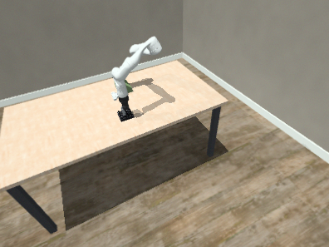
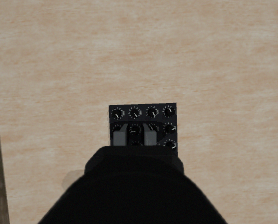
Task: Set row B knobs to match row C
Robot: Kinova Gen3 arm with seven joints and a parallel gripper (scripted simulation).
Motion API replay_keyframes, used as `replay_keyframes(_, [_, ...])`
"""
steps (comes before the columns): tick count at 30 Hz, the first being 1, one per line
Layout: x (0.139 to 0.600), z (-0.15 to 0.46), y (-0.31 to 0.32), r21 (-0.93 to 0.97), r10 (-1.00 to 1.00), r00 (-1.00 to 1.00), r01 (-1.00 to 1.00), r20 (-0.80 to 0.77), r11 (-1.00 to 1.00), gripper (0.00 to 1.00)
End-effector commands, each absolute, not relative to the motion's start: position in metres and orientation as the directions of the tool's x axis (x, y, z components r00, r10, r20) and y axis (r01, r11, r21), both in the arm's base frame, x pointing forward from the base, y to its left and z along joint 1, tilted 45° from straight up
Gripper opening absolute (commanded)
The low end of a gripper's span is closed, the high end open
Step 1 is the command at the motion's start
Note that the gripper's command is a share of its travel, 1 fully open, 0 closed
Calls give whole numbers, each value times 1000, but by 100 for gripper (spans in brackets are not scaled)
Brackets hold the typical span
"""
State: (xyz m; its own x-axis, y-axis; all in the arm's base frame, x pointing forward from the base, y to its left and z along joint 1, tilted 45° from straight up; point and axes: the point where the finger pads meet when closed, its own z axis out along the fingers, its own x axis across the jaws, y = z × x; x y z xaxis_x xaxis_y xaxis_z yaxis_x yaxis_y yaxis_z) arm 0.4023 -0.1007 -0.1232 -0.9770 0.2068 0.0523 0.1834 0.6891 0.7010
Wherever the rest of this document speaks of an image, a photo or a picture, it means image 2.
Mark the black knob box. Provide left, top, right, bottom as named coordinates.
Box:
left=109, top=103, right=178, bottom=156

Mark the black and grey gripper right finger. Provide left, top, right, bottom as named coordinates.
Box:
left=141, top=124, right=156, bottom=145

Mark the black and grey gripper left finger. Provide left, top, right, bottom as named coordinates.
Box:
left=113, top=124, right=130, bottom=146

